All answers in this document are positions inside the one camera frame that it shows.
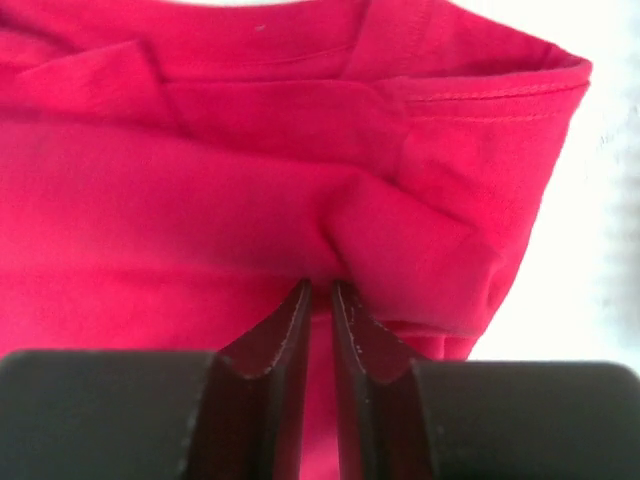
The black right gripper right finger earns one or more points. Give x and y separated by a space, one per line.
374 393

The magenta t shirt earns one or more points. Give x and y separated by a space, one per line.
170 171

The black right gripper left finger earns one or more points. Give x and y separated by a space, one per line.
260 436

